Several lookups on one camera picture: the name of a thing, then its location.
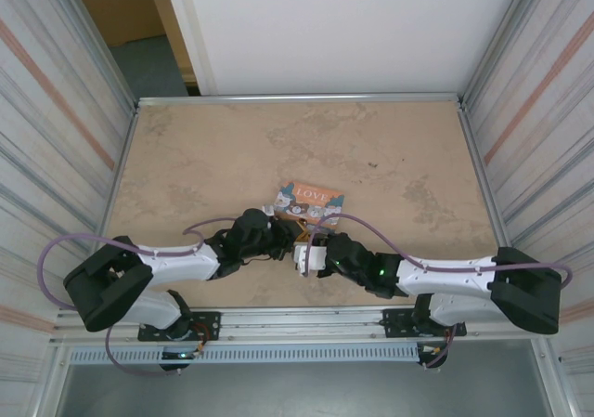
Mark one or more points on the orange LOVE bear tin box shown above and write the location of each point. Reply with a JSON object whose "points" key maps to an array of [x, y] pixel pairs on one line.
{"points": [[311, 201]]}

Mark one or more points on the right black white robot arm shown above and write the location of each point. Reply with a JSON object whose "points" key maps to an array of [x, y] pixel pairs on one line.
{"points": [[464, 268]]}

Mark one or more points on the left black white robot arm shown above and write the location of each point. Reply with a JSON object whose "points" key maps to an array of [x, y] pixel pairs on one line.
{"points": [[116, 287]]}

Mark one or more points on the black controller board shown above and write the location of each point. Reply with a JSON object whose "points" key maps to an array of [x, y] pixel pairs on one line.
{"points": [[431, 354], [175, 357]]}

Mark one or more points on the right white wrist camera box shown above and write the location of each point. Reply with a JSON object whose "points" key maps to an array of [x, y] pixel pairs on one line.
{"points": [[310, 260]]}

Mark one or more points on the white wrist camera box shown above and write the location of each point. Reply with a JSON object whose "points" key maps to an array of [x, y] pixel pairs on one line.
{"points": [[310, 260], [268, 210]]}

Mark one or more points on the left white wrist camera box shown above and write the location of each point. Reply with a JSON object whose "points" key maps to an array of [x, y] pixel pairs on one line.
{"points": [[268, 210]]}

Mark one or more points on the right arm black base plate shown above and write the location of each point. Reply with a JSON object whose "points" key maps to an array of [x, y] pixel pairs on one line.
{"points": [[396, 321]]}

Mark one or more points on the aluminium mounting rail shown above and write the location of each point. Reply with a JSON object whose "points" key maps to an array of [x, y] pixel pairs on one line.
{"points": [[301, 324]]}

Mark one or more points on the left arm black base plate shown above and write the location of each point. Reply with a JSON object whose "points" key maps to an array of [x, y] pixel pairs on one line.
{"points": [[206, 326]]}

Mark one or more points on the aluminium table edge rail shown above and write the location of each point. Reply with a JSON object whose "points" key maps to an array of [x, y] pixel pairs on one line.
{"points": [[301, 99]]}

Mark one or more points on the aluminium table side rail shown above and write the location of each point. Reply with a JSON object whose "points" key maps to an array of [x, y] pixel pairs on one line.
{"points": [[124, 147], [478, 157]]}

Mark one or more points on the white door frame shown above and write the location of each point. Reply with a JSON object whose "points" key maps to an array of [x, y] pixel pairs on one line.
{"points": [[190, 31]]}

